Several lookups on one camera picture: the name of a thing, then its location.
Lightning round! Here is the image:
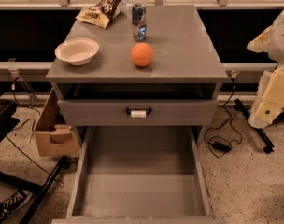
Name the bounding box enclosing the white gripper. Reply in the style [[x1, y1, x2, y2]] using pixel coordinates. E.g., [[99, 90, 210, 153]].
[[247, 27, 284, 129]]

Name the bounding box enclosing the blue redbull can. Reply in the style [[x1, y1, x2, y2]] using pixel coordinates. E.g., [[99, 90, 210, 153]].
[[132, 3, 147, 41]]

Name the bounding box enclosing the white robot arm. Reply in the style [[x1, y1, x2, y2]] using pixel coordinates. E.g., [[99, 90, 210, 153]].
[[247, 9, 284, 128]]

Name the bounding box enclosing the grey drawer cabinet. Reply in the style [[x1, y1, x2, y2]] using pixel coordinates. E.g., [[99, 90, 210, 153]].
[[46, 6, 227, 142]]

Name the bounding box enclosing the open grey drawer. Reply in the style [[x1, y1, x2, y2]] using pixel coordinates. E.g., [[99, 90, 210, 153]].
[[51, 126, 225, 224]]

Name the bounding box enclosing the black stand leg right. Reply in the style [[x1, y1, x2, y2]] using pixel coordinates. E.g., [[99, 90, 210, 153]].
[[234, 98, 276, 155]]

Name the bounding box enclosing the orange fruit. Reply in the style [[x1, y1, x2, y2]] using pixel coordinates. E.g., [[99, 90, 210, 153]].
[[131, 43, 153, 67]]

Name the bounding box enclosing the brown chip bag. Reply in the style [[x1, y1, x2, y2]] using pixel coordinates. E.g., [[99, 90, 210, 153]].
[[76, 0, 128, 29]]

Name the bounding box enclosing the white bowl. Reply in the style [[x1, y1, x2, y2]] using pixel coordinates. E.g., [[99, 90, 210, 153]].
[[55, 38, 99, 66]]

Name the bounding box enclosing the cardboard box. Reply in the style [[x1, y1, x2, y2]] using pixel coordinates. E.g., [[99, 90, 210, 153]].
[[35, 90, 81, 157]]

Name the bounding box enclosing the black white sneaker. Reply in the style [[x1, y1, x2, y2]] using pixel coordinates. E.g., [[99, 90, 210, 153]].
[[0, 189, 32, 224]]

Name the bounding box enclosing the black power adapter with cable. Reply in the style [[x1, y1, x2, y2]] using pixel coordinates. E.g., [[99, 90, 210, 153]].
[[204, 78, 243, 159]]

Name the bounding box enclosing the closed grey drawer with handle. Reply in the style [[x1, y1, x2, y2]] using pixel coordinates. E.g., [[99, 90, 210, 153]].
[[58, 99, 217, 126]]

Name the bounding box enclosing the black cable on left floor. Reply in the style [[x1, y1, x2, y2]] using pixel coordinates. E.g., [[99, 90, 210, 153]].
[[0, 77, 65, 189]]

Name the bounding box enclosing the black stand frame left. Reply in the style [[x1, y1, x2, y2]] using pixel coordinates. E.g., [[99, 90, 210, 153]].
[[0, 99, 69, 224]]

